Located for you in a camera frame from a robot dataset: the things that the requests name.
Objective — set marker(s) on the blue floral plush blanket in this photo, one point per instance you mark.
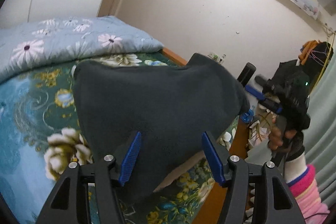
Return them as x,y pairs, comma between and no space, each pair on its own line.
31,108

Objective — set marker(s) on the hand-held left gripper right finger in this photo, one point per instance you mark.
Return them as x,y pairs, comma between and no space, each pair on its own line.
212,158

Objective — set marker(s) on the orange garment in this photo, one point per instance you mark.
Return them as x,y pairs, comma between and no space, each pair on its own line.
307,52

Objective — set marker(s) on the wall socket with plugs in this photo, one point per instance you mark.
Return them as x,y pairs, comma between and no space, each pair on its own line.
216,57

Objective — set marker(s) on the black and white fleece jacket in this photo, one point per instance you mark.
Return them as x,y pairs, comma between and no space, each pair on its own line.
157,108

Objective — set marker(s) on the black cylinder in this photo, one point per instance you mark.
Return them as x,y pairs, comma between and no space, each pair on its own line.
245,73

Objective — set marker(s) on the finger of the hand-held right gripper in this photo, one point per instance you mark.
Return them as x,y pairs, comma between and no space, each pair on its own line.
270,106
262,81

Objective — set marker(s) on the person's right hand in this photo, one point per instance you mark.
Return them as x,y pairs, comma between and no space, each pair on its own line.
277,138

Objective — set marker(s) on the light blue floral quilt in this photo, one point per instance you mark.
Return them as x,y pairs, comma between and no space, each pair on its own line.
65,40

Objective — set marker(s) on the grey curtain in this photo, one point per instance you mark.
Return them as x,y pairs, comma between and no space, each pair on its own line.
324,113

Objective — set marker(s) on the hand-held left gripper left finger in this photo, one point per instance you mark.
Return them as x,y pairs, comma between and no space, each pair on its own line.
130,158

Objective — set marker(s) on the blue plastic bottle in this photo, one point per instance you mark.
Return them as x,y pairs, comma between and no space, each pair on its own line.
248,115

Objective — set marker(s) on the hanging black garment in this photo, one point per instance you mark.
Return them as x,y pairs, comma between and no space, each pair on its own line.
321,56

